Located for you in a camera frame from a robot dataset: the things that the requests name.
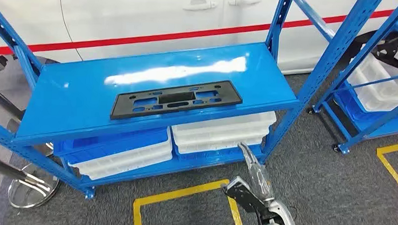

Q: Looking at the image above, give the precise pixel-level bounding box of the blue plastic crate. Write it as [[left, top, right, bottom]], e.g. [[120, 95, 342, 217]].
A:
[[332, 85, 398, 133], [52, 122, 169, 168]]

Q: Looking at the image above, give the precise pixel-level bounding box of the white plastic crate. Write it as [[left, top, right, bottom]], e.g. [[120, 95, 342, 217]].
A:
[[67, 127, 174, 184], [346, 52, 398, 114], [170, 107, 278, 158]]

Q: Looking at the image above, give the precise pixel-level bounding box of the white car with red stripe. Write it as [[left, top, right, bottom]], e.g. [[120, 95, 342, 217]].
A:
[[0, 0, 398, 80]]

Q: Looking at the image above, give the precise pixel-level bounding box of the chrome stanchion post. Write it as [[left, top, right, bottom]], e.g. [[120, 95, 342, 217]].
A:
[[0, 83, 56, 157], [0, 152, 61, 210]]

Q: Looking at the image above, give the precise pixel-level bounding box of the blue metal shelf rack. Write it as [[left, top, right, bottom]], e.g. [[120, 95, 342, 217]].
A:
[[305, 0, 398, 157], [0, 0, 384, 210]]

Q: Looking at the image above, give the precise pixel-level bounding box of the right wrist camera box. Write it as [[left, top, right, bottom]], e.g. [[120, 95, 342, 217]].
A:
[[220, 175, 267, 215]]

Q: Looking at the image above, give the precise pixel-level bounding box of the black plastic frame part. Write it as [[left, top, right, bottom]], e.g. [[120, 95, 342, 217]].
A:
[[110, 76, 244, 125]]

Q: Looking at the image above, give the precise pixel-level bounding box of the yellow floor tape square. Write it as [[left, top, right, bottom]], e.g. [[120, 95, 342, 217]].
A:
[[132, 175, 249, 225], [375, 140, 398, 196]]

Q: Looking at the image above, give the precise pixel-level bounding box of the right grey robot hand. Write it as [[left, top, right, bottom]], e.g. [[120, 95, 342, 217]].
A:
[[235, 142, 278, 203]]

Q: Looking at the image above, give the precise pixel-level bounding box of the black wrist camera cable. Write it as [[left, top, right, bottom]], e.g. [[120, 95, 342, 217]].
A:
[[254, 206, 266, 225]]

